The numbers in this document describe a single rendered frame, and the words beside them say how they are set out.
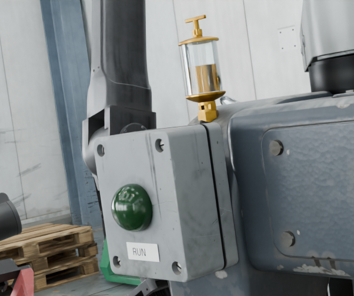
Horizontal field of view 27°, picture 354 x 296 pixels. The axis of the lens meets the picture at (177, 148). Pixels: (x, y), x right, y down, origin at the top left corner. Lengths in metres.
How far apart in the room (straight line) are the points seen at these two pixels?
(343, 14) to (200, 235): 0.20
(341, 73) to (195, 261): 0.18
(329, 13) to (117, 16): 0.34
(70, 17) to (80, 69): 0.64
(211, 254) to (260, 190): 0.05
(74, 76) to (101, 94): 8.25
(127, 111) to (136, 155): 0.34
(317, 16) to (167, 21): 7.65
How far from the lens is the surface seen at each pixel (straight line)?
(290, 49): 7.03
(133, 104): 0.79
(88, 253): 6.58
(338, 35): 0.54
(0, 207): 1.18
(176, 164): 0.43
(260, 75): 7.28
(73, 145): 9.38
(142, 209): 0.44
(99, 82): 0.81
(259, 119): 0.45
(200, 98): 0.51
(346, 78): 0.54
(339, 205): 0.41
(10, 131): 9.04
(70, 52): 9.08
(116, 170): 0.47
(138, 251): 0.46
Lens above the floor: 1.34
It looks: 3 degrees down
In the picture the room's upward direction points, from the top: 8 degrees counter-clockwise
